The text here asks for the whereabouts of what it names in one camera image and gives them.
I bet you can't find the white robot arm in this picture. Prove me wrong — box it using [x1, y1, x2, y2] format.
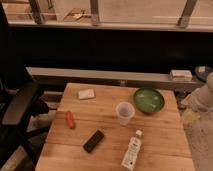
[189, 72, 213, 112]

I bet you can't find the white box on ledge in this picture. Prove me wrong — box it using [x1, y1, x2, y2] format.
[170, 70, 192, 81]

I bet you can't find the grey metal ledge rail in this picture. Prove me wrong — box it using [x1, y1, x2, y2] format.
[27, 67, 203, 92]

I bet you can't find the white sponge block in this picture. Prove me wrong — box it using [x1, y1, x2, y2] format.
[78, 89, 95, 100]

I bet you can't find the black remote control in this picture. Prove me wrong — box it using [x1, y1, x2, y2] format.
[83, 130, 104, 153]

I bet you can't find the white plastic bottle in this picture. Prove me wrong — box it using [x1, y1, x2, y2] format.
[121, 130, 143, 171]

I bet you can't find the clear plastic cup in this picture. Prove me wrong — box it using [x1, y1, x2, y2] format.
[115, 102, 135, 126]

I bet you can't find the green ceramic bowl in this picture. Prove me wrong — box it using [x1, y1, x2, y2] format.
[133, 87, 165, 114]

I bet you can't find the dark round dish on ledge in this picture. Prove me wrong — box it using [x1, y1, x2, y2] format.
[195, 66, 213, 82]

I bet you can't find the black office chair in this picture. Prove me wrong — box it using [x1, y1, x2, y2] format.
[0, 2, 49, 169]

